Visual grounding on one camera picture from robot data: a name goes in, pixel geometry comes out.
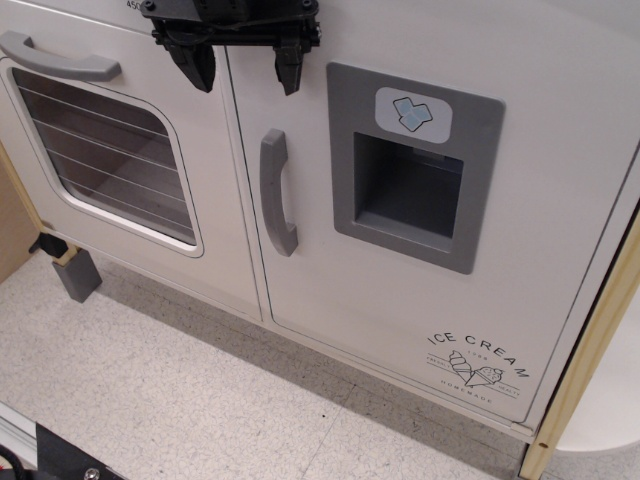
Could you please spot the light wooden frame post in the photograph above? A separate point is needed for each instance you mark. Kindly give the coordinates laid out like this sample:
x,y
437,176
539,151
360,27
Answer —
x,y
606,314

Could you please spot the white oven door with window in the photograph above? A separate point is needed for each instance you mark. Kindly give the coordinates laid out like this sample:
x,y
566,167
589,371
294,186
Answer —
x,y
140,168

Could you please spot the white toy kitchen cabinet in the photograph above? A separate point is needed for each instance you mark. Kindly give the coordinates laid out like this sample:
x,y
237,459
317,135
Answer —
x,y
430,191

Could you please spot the black clamp bracket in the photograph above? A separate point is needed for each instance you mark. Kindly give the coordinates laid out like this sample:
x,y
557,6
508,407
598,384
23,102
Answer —
x,y
50,244

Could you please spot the grey kitchen leg block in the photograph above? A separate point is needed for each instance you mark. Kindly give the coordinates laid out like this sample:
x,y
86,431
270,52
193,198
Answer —
x,y
79,276

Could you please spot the aluminium rail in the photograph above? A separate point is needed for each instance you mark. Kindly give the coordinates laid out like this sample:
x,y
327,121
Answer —
x,y
18,433

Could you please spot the left wooden frame post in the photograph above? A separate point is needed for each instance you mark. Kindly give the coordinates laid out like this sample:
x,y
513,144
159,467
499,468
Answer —
x,y
71,250

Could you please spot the grey fridge door handle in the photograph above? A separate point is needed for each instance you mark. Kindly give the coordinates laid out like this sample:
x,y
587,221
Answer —
x,y
273,158

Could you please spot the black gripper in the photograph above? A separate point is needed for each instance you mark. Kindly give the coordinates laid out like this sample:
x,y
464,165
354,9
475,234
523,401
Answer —
x,y
189,27

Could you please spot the grey oven door handle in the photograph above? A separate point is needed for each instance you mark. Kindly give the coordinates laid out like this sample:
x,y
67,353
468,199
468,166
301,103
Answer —
x,y
20,48

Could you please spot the black base plate with screw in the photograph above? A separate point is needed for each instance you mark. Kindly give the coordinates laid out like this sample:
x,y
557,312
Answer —
x,y
60,459

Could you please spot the grey ice dispenser panel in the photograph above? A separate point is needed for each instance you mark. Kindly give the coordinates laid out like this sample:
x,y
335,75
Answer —
x,y
411,163

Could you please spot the white round object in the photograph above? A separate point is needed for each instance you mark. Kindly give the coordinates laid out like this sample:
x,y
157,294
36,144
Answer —
x,y
607,416

